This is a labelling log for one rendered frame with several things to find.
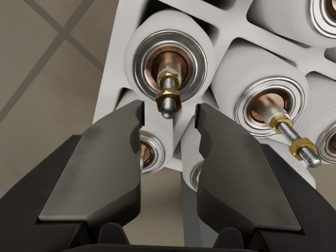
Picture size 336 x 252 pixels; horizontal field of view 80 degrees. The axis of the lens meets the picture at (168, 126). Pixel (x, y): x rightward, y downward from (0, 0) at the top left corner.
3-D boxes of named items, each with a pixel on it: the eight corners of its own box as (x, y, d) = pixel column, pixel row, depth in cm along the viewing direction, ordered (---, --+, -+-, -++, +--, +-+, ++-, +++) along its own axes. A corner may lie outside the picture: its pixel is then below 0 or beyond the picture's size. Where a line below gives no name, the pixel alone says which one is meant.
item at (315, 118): (316, 63, 38) (414, 108, 22) (293, 108, 43) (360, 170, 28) (266, 57, 37) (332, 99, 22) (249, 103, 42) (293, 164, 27)
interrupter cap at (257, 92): (301, 63, 20) (305, 65, 20) (303, 123, 24) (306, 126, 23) (226, 88, 22) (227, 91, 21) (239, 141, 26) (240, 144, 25)
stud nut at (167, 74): (157, 71, 17) (157, 74, 17) (176, 68, 17) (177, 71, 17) (162, 92, 19) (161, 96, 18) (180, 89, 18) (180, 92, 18)
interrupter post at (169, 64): (160, 54, 20) (158, 64, 17) (183, 60, 20) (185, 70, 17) (155, 77, 21) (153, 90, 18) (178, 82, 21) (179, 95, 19)
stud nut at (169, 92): (154, 88, 14) (153, 93, 14) (178, 84, 14) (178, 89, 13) (160, 112, 15) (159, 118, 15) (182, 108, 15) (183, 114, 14)
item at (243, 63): (250, 26, 34) (313, 50, 19) (258, 77, 39) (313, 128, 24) (196, 47, 36) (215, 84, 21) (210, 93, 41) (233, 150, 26)
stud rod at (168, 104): (163, 70, 19) (159, 107, 13) (173, 68, 19) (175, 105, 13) (165, 80, 20) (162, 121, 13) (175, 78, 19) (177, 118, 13)
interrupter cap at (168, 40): (138, 19, 18) (136, 20, 18) (217, 39, 19) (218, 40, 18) (128, 94, 22) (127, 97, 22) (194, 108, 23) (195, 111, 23)
